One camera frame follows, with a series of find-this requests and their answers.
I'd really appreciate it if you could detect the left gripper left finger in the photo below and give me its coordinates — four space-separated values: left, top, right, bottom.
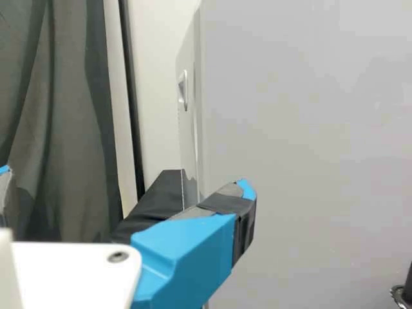
0 164 14 223

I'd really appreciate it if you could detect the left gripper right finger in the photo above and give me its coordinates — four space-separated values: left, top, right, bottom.
130 176 258 309

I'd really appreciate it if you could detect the incubator door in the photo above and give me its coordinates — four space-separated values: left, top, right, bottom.
111 0 412 309

